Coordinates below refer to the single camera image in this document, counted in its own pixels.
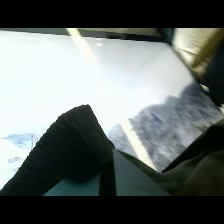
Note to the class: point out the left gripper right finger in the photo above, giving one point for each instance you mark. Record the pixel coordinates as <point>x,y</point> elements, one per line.
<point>133,180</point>

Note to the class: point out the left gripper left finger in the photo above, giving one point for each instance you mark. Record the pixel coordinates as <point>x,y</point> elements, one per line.
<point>83,188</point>

